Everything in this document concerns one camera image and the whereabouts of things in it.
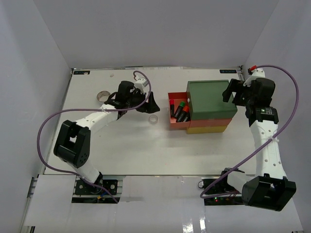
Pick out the small clear tape roll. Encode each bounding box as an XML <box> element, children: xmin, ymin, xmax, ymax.
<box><xmin>148</xmin><ymin>115</ymin><xmax>158</xmax><ymax>124</ymax></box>

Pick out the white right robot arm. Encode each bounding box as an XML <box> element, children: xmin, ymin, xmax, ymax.
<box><xmin>219</xmin><ymin>78</ymin><xmax>296</xmax><ymax>212</ymax></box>

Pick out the salmon drawer tray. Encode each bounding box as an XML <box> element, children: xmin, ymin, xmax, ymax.
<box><xmin>168</xmin><ymin>92</ymin><xmax>190</xmax><ymax>130</ymax></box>

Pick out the black label right corner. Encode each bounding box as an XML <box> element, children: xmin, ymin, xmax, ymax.
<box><xmin>220</xmin><ymin>69</ymin><xmax>237</xmax><ymax>74</ymax></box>

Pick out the large clear tape roll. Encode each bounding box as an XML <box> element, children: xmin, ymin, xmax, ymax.
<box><xmin>96</xmin><ymin>90</ymin><xmax>111</xmax><ymax>102</ymax></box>

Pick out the orange cap black marker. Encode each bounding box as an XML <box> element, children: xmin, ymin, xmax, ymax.
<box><xmin>176</xmin><ymin>106</ymin><xmax>189</xmax><ymax>122</ymax></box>

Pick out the pink cap black marker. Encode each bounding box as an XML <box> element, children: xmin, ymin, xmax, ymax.
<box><xmin>169</xmin><ymin>100</ymin><xmax>174</xmax><ymax>118</ymax></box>

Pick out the green cap black marker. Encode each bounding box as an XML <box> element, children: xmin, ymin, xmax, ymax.
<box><xmin>173</xmin><ymin>101</ymin><xmax>186</xmax><ymax>119</ymax></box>

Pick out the black label corner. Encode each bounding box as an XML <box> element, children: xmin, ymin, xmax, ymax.
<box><xmin>220</xmin><ymin>69</ymin><xmax>237</xmax><ymax>74</ymax></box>
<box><xmin>73</xmin><ymin>70</ymin><xmax>90</xmax><ymax>75</ymax></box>

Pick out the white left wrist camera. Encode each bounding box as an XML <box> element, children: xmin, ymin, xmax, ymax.
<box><xmin>134</xmin><ymin>78</ymin><xmax>149</xmax><ymax>93</ymax></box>

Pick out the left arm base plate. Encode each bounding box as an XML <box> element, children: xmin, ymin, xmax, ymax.
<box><xmin>74</xmin><ymin>180</ymin><xmax>118</xmax><ymax>195</ymax></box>

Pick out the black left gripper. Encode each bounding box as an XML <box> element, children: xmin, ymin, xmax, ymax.
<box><xmin>126</xmin><ymin>89</ymin><xmax>160</xmax><ymax>114</ymax></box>

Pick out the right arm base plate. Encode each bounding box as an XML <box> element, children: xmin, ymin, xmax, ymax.
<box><xmin>198</xmin><ymin>178</ymin><xmax>242</xmax><ymax>198</ymax></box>

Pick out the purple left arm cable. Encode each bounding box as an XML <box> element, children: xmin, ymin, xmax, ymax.
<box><xmin>36</xmin><ymin>71</ymin><xmax>152</xmax><ymax>203</ymax></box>

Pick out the yellow drawer box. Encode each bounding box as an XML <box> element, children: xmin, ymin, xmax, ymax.
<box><xmin>186</xmin><ymin>126</ymin><xmax>227</xmax><ymax>134</ymax></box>

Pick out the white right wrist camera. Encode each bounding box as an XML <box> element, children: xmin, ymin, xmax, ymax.
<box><xmin>243</xmin><ymin>66</ymin><xmax>265</xmax><ymax>87</ymax></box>

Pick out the green drawer box shell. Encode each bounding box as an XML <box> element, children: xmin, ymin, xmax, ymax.
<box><xmin>186</xmin><ymin>80</ymin><xmax>238</xmax><ymax>120</ymax></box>

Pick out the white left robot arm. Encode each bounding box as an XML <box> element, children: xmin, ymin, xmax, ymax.
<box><xmin>53</xmin><ymin>78</ymin><xmax>160</xmax><ymax>194</ymax></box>

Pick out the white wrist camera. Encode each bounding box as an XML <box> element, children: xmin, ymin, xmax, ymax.
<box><xmin>134</xmin><ymin>78</ymin><xmax>149</xmax><ymax>93</ymax></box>
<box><xmin>243</xmin><ymin>66</ymin><xmax>265</xmax><ymax>87</ymax></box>

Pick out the black label left corner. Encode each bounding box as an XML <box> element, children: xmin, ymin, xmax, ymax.
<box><xmin>73</xmin><ymin>70</ymin><xmax>90</xmax><ymax>75</ymax></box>

